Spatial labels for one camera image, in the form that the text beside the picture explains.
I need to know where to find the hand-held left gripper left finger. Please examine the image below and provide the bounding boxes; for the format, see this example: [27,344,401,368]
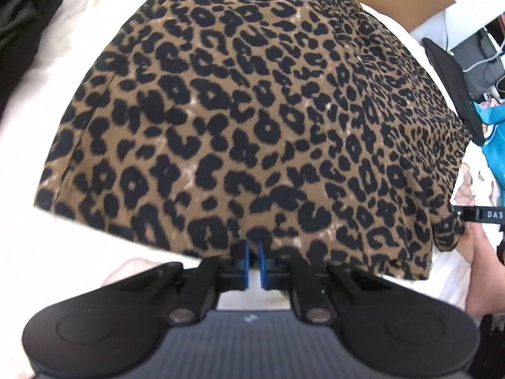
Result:
[114,243,251,322]

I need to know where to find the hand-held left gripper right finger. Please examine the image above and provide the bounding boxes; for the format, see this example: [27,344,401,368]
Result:
[258,241,391,323]

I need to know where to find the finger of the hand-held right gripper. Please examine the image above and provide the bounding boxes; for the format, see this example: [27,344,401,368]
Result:
[453,205,484,224]

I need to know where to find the leopard print garment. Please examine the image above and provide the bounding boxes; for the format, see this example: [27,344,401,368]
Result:
[33,0,472,281]

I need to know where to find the folded black clothes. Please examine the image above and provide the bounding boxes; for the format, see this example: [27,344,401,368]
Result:
[422,37,484,147]

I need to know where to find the pile of black clothes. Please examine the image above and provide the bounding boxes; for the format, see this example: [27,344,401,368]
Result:
[0,0,80,103]

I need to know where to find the person's right hand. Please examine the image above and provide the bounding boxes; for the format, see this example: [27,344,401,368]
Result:
[463,223,505,318]

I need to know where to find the teal printed blanket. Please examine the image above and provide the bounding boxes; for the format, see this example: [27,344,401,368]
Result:
[475,100,505,190]

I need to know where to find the grey laptop bag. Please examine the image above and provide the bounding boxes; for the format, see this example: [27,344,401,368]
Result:
[452,32,502,95]

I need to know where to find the cream bear print bedsheet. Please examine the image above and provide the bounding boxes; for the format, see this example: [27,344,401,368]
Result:
[0,0,502,368]

